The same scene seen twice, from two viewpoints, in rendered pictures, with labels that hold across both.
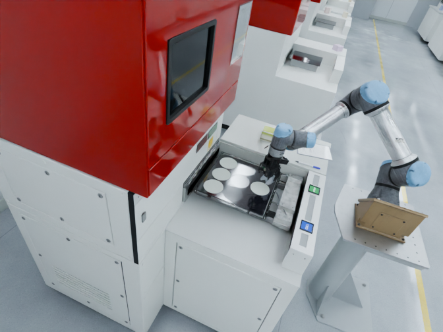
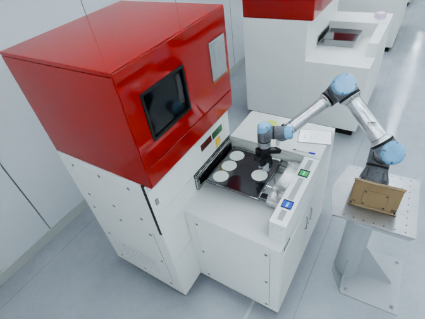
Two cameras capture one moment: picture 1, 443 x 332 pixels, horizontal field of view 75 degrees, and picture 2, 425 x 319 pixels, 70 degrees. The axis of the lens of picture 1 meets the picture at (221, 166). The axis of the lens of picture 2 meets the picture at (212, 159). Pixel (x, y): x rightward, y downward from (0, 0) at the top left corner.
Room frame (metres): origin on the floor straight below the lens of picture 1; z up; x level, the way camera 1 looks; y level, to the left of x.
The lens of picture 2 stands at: (-0.25, -0.48, 2.25)
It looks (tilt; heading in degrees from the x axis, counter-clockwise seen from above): 41 degrees down; 22
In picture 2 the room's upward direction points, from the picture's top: 9 degrees counter-clockwise
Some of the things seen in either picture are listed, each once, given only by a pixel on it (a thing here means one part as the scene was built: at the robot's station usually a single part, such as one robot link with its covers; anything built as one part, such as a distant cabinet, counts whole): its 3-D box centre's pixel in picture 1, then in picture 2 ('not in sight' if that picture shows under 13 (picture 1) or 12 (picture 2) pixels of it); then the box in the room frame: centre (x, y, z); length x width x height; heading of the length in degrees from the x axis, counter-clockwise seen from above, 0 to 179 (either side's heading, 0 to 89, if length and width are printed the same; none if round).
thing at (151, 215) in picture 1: (186, 169); (195, 165); (1.01, 0.15, 1.02); 0.82 x 0.03 x 0.40; 165
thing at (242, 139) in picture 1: (274, 150); (281, 140); (1.48, -0.31, 0.89); 0.62 x 0.35 x 0.14; 75
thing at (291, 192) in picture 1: (288, 201); (284, 184); (1.08, -0.37, 0.87); 0.36 x 0.08 x 0.03; 165
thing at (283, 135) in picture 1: (282, 136); (264, 132); (1.13, -0.25, 1.21); 0.09 x 0.08 x 0.11; 97
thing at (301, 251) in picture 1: (306, 216); (295, 196); (0.97, -0.45, 0.89); 0.55 x 0.09 x 0.14; 165
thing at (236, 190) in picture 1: (240, 181); (243, 170); (1.13, -0.11, 0.90); 0.34 x 0.34 x 0.01; 75
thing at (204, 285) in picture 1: (245, 234); (265, 215); (1.18, -0.23, 0.41); 0.97 x 0.64 x 0.82; 165
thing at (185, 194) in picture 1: (202, 169); (214, 163); (1.17, 0.09, 0.89); 0.44 x 0.02 x 0.10; 165
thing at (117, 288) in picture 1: (131, 225); (172, 210); (1.10, 0.48, 0.41); 0.82 x 0.71 x 0.82; 165
